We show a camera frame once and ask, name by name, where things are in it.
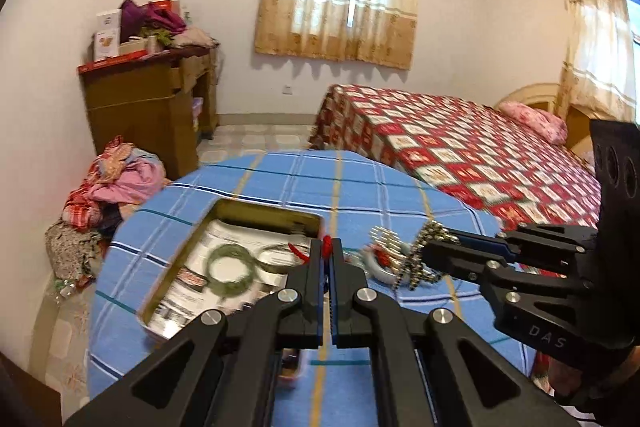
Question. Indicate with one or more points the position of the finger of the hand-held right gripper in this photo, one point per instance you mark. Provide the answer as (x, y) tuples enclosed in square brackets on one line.
[(545, 241), (465, 262)]

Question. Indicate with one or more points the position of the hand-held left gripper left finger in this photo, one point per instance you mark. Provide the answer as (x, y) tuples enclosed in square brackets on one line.
[(320, 287)]

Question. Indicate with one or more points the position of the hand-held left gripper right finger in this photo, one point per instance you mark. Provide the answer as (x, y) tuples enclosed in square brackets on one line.
[(340, 289)]

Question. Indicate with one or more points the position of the red tassel charm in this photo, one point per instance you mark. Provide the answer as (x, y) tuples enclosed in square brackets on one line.
[(326, 248)]

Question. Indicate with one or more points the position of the pale jade bangle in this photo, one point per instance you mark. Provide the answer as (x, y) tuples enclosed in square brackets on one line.
[(272, 259)]

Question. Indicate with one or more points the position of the green jade bangle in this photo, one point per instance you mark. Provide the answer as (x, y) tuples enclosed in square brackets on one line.
[(230, 268)]

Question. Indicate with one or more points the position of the rectangular metal tin box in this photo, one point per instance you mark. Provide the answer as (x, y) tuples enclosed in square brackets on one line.
[(170, 277)]

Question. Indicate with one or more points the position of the blue plaid tablecloth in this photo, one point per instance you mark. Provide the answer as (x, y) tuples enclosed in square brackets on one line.
[(300, 179)]

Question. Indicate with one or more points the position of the printed paper leaflet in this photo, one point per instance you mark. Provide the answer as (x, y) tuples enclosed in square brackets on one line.
[(210, 237)]

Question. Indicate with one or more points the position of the bed with red patterned bedspread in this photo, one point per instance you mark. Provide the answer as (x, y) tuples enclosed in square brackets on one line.
[(450, 142)]

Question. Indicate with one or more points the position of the pink pillow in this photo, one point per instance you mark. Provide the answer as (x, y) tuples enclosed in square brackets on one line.
[(535, 119)]

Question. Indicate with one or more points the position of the wooden headboard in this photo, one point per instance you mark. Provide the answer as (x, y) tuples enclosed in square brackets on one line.
[(537, 94)]

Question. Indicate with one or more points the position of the pile of colourful clothes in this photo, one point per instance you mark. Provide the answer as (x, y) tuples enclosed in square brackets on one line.
[(120, 182)]

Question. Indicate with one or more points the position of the brown wooden cabinet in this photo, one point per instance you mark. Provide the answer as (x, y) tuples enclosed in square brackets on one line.
[(140, 117)]

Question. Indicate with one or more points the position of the floral fabric bag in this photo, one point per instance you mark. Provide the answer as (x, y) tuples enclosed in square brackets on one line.
[(70, 249)]

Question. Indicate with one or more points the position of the pink padded cloth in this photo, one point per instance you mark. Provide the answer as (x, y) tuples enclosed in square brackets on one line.
[(195, 39)]

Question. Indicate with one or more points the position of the flat red box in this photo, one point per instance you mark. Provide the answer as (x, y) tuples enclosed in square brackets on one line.
[(112, 61)]

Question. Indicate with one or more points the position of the magenta clothes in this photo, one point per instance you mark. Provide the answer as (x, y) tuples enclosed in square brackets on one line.
[(165, 19)]

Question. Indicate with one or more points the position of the purple cloth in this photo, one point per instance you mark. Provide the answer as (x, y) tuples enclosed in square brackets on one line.
[(132, 19)]

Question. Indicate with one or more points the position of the white printed carton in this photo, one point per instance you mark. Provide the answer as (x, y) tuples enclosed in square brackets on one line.
[(107, 37)]

